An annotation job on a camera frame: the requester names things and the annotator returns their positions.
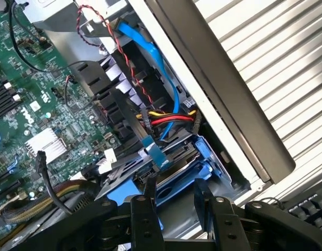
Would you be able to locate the black wire with black plug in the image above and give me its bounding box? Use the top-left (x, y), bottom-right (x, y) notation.
top-left (35, 150), bottom-right (74, 215)

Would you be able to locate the red and black twisted wire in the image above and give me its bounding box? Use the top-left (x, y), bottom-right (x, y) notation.
top-left (76, 5), bottom-right (155, 108)

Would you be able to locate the green Dell motherboard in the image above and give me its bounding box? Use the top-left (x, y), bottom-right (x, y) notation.
top-left (0, 5), bottom-right (117, 236)

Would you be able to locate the long thin black wire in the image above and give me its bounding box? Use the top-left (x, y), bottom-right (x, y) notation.
top-left (8, 0), bottom-right (98, 73)

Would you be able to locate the black RAM slot white latch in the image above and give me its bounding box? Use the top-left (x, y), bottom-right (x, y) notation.
top-left (0, 81), bottom-right (13, 99)
top-left (0, 94), bottom-right (21, 119)

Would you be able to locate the braided multicolour wire bundle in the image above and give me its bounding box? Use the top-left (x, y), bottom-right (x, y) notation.
top-left (1, 181), bottom-right (98, 225)

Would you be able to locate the yellow red black power wire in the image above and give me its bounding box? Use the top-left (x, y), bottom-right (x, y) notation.
top-left (136, 108), bottom-right (202, 136)

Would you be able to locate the blue flat SATA wire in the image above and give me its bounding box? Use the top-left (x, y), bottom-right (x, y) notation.
top-left (115, 20), bottom-right (181, 171)

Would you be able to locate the black plastic fan shroud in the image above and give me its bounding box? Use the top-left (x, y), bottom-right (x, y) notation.
top-left (71, 61), bottom-right (141, 142)

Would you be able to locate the black keyboard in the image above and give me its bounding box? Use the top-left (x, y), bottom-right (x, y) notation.
top-left (287, 193), bottom-right (322, 233)

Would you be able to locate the black expansion slot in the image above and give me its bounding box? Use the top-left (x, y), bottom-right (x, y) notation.
top-left (0, 179), bottom-right (22, 201)

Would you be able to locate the white and black PC case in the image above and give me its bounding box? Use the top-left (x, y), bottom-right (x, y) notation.
top-left (0, 0), bottom-right (297, 251)

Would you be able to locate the short black wire red plug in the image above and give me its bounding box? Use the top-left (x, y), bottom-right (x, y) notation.
top-left (62, 75), bottom-right (98, 108)

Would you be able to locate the white wire plug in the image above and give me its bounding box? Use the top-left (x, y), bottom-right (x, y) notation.
top-left (103, 148), bottom-right (117, 165)

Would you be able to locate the silver finned chipset heatsink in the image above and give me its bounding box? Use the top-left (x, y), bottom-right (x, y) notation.
top-left (25, 127), bottom-right (68, 158)

